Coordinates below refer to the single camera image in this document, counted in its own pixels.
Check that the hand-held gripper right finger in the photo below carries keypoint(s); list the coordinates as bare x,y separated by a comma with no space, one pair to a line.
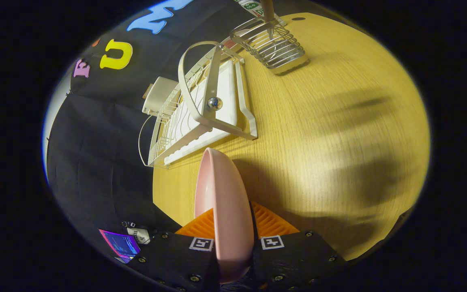
298,255

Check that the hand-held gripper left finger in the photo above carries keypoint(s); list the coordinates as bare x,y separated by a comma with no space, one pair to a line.
172,259

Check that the pink plate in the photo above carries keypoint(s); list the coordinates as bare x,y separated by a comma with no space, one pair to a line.
225,211

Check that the white tag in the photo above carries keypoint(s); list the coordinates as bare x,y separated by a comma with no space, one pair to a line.
139,235

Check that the phone with lit screen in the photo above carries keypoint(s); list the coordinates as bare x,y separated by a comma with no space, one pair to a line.
122,243

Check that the white toaster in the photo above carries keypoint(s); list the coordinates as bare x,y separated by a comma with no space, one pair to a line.
162,93

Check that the brown bread slice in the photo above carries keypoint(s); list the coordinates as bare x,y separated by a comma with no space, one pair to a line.
148,90

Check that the white drink bottle green label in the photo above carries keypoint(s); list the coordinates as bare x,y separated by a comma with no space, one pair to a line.
251,6

